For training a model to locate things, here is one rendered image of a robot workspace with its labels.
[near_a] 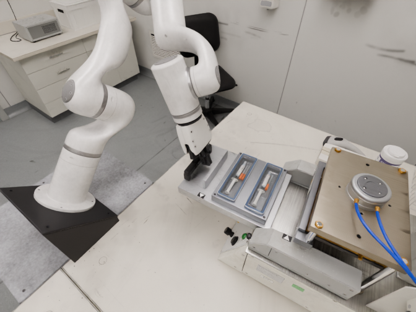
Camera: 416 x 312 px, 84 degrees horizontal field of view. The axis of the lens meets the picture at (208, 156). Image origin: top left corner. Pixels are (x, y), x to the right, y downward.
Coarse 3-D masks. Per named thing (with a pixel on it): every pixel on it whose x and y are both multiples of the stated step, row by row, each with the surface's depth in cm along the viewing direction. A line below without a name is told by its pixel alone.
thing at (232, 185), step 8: (240, 160) 75; (248, 160) 75; (256, 160) 75; (240, 168) 73; (248, 168) 73; (232, 176) 70; (240, 176) 70; (224, 184) 68; (232, 184) 68; (240, 184) 68; (224, 192) 66; (232, 192) 66
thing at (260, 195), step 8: (264, 168) 73; (272, 168) 73; (280, 168) 73; (264, 176) 70; (272, 176) 70; (256, 184) 68; (264, 184) 68; (272, 184) 68; (256, 192) 66; (264, 192) 66; (272, 192) 66; (248, 200) 65; (256, 200) 65; (264, 200) 65; (256, 208) 63; (264, 208) 63
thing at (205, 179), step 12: (216, 156) 81; (228, 156) 81; (204, 168) 77; (216, 168) 73; (192, 180) 74; (204, 180) 69; (216, 180) 74; (288, 180) 74; (180, 192) 73; (192, 192) 71; (204, 192) 71; (204, 204) 71; (216, 204) 68; (276, 204) 68; (228, 216) 68; (240, 216) 65
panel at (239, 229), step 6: (234, 228) 83; (240, 228) 78; (246, 228) 73; (252, 228) 69; (234, 234) 79; (240, 234) 74; (252, 234) 66; (228, 240) 80; (240, 240) 70; (246, 240) 66; (228, 246) 76; (234, 246) 71; (240, 246) 67; (222, 252) 77
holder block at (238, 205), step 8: (240, 152) 79; (256, 168) 74; (224, 176) 71; (256, 176) 71; (280, 176) 71; (248, 184) 69; (280, 184) 69; (216, 192) 68; (240, 192) 68; (248, 192) 68; (216, 200) 67; (224, 200) 66; (240, 200) 66; (272, 200) 66; (232, 208) 66; (240, 208) 64; (248, 216) 64; (256, 216) 62; (264, 216) 62; (264, 224) 63
